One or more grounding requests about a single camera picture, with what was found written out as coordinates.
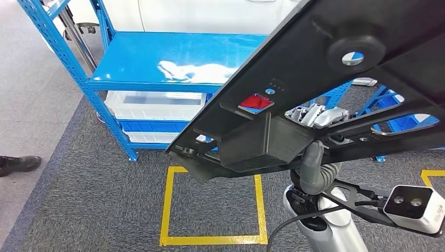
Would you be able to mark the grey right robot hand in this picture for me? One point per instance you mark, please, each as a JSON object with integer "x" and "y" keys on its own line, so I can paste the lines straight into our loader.
{"x": 311, "y": 167}

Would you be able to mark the black plastic car trim part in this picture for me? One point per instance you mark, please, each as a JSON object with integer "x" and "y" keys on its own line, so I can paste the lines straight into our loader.
{"x": 313, "y": 34}

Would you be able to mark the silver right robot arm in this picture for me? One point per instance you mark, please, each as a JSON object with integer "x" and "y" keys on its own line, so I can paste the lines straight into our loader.
{"x": 333, "y": 236}

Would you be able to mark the blue wheeled shelf rack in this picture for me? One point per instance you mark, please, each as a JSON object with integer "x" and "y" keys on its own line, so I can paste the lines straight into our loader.
{"x": 377, "y": 95}

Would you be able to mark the blue metal shelf rack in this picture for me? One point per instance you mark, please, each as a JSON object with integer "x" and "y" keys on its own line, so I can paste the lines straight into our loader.
{"x": 156, "y": 52}

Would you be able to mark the yellow floor tape square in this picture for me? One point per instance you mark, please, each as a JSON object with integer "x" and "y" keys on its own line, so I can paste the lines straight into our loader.
{"x": 167, "y": 208}
{"x": 426, "y": 175}

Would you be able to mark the grey metal bar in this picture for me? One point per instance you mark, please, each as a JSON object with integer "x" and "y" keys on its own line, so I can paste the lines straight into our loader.
{"x": 78, "y": 38}

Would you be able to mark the person's black shoe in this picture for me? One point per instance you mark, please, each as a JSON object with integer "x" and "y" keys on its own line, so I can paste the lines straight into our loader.
{"x": 21, "y": 163}

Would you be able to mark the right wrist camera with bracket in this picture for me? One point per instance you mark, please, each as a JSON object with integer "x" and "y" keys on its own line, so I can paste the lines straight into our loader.
{"x": 413, "y": 208}

